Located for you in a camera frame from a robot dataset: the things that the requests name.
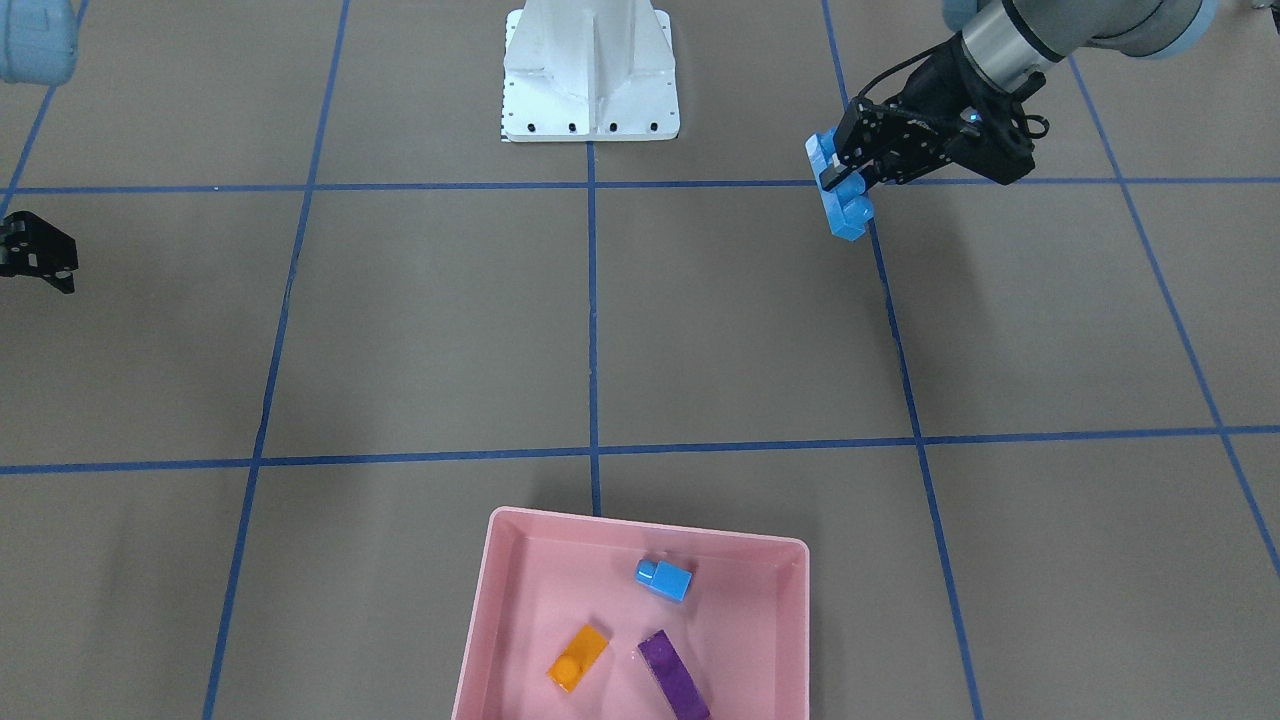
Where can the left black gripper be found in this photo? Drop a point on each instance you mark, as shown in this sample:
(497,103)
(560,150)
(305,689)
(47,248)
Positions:
(938,88)

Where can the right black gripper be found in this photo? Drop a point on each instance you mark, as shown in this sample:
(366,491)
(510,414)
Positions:
(30,250)

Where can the long blue four-stud block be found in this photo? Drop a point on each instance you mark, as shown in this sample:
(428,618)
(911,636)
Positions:
(848,209)

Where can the small blue block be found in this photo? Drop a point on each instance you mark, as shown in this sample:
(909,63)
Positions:
(661,577)

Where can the purple block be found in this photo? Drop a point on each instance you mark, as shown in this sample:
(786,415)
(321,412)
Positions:
(674,680)

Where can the orange block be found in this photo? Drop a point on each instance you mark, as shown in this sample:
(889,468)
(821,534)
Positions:
(577,658)

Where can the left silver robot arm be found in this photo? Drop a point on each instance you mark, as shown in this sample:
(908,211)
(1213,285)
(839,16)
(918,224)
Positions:
(1005,36)

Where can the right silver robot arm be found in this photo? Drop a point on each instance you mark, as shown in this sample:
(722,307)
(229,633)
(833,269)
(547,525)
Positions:
(39,48)

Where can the pink plastic box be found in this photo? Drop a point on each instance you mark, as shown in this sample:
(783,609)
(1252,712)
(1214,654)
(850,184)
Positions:
(743,630)

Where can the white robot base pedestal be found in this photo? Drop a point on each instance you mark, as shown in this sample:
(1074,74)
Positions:
(589,71)

